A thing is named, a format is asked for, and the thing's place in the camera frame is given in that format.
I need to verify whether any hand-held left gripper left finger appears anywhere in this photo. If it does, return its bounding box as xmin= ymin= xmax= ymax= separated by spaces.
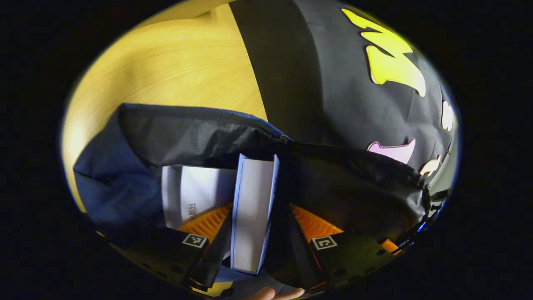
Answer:
xmin=110 ymin=204 xmax=233 ymax=292

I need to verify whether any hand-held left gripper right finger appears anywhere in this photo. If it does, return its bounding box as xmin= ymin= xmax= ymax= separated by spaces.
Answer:
xmin=287 ymin=203 xmax=400 ymax=291

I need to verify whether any white blue-edged book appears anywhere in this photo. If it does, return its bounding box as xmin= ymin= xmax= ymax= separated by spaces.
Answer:
xmin=230 ymin=153 xmax=280 ymax=275

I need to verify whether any white grey patterned book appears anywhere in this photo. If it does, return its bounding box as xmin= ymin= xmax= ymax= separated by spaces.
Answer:
xmin=162 ymin=165 xmax=238 ymax=230

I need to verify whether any blue schoolbag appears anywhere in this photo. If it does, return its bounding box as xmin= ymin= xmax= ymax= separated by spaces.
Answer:
xmin=73 ymin=103 xmax=431 ymax=292

